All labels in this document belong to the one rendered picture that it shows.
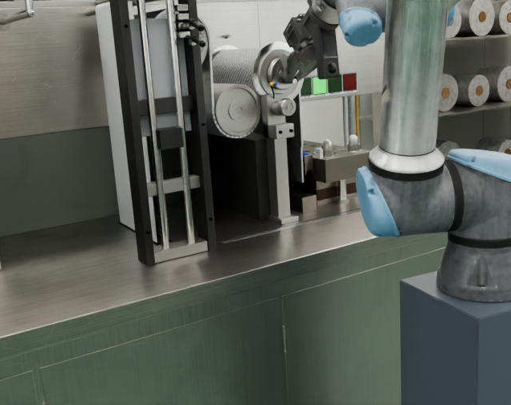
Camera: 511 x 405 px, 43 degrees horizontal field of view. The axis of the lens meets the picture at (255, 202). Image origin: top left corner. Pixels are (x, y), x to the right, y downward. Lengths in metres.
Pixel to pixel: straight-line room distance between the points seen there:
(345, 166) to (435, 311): 0.65
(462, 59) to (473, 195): 5.00
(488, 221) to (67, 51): 1.10
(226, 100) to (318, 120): 3.50
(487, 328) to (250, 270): 0.45
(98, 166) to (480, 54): 4.85
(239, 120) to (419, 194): 0.63
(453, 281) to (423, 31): 0.41
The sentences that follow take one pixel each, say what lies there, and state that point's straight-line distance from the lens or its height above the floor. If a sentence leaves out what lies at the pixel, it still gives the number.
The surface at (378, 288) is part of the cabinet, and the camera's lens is 1.52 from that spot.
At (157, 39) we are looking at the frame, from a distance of 1.33.
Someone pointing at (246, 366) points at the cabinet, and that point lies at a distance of 1.36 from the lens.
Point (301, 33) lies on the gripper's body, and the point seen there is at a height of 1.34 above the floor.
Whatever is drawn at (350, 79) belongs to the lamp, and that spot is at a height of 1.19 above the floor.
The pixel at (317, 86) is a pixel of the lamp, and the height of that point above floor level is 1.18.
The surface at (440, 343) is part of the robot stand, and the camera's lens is 1.14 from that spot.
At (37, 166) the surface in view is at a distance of 1.71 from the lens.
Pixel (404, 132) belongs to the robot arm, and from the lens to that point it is 0.99.
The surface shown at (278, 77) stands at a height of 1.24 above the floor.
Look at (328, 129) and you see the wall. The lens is 5.06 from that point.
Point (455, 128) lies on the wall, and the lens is 6.03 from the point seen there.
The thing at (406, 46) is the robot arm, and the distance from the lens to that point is 0.95.
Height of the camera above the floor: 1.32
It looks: 14 degrees down
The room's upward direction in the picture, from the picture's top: 4 degrees counter-clockwise
